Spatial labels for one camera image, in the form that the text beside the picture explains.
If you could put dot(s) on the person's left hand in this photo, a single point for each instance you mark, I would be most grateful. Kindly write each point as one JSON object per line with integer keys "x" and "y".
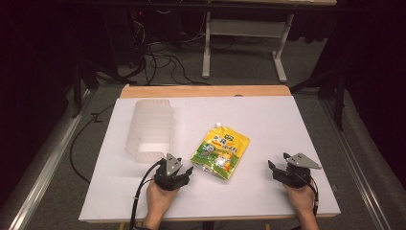
{"x": 159, "y": 199}

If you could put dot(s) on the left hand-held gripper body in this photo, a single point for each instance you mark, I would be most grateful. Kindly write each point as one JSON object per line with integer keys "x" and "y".
{"x": 172, "y": 177}

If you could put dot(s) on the person's right hand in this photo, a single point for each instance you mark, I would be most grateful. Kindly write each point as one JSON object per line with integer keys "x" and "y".
{"x": 298, "y": 198}

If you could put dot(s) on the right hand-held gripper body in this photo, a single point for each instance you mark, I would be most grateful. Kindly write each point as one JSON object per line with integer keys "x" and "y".
{"x": 295, "y": 172}

